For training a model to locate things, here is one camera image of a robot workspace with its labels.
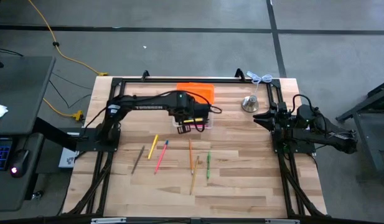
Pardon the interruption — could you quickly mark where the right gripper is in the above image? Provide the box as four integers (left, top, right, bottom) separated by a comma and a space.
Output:
253, 107, 289, 132

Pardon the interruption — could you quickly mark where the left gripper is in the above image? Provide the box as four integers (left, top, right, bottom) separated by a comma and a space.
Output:
175, 107, 208, 135

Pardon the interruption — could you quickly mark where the pink pen with blue cap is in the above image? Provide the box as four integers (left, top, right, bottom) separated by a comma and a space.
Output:
154, 139, 170, 175

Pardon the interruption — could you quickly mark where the clear plastic supply box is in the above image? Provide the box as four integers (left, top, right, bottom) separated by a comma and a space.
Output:
171, 105, 214, 131

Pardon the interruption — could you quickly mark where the orange plastic box lid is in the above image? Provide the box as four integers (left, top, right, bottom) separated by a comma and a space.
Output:
176, 82, 215, 105

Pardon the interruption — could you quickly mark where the white printed box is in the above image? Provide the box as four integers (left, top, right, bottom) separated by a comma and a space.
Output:
59, 147, 80, 169

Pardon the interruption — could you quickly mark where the orange pencil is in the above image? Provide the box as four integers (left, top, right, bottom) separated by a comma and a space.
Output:
188, 138, 194, 175

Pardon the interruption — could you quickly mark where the bright yellow clip pen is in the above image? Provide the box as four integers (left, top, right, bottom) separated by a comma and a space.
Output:
148, 134, 159, 161

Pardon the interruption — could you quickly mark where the green pen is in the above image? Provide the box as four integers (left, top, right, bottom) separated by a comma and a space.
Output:
205, 151, 212, 180

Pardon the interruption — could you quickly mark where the yellow wooden pencil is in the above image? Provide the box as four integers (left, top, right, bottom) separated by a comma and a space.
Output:
189, 155, 200, 196

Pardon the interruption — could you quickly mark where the black metal stand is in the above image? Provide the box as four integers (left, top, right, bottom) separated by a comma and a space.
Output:
335, 79, 384, 182

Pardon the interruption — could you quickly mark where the black office desk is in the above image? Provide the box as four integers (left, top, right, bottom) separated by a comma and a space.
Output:
0, 55, 79, 212

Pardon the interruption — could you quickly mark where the black computer mouse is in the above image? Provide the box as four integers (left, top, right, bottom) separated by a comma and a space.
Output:
9, 149, 30, 179

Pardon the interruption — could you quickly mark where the backlit keyboard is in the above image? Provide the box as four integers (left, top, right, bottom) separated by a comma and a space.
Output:
0, 138, 14, 171

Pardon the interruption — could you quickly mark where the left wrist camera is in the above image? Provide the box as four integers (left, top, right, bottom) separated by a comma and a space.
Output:
193, 102, 212, 118

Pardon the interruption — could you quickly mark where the white bundled cable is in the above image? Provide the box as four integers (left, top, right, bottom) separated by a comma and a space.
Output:
245, 70, 274, 97

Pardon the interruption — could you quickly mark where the yellow extension cord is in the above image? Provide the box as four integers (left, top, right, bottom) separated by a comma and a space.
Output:
27, 0, 110, 77

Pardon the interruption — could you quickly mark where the yellow cord with outlet block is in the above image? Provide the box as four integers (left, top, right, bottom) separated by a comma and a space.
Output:
43, 98, 84, 122

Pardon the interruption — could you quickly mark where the silver frame bracket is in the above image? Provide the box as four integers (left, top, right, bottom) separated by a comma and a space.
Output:
265, 218, 301, 224
91, 217, 127, 224

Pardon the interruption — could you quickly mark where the thin black floor cable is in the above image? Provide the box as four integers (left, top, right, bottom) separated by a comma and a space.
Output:
50, 72, 93, 91
48, 80, 92, 109

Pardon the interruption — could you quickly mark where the black desk cable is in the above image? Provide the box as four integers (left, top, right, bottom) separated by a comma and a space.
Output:
0, 46, 24, 58

